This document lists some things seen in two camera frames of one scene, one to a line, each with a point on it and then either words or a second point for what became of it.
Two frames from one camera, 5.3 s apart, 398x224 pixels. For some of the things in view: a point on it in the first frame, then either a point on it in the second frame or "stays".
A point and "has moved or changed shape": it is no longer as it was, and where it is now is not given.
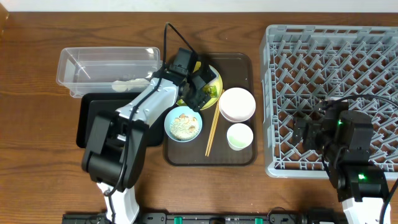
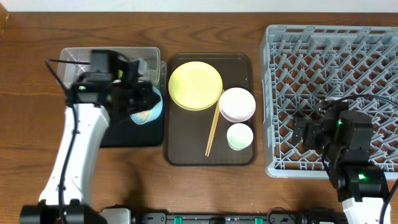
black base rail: (208, 218) stays
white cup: (239, 136) stays
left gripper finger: (207, 75) -> (130, 72)
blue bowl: (183, 124) has moved or changed shape
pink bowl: (237, 104) stays
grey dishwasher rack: (302, 66) stays
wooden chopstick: (215, 122) stays
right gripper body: (308, 134) stays
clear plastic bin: (114, 70) stays
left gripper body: (201, 92) -> (148, 98)
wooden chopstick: (213, 134) stays
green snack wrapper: (212, 90) -> (120, 73)
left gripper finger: (194, 97) -> (137, 97)
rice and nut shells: (184, 127) has moved or changed shape
